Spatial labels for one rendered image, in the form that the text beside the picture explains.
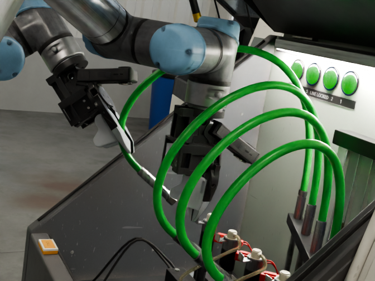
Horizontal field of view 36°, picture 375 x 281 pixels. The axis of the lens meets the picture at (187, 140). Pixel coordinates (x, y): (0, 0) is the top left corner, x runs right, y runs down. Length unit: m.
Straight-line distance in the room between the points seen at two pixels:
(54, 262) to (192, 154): 0.38
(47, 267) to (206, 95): 0.46
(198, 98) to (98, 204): 0.46
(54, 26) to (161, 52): 0.34
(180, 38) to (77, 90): 0.34
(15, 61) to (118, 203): 0.48
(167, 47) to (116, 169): 0.51
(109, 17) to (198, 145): 0.27
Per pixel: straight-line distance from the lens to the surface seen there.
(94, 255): 1.39
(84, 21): 0.88
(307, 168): 1.17
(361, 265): 0.80
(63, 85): 1.15
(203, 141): 1.02
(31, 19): 1.18
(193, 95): 0.99
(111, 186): 1.34
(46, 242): 1.25
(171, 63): 0.87
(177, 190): 1.06
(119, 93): 8.04
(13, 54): 1.02
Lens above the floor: 1.45
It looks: 12 degrees down
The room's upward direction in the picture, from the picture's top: 9 degrees clockwise
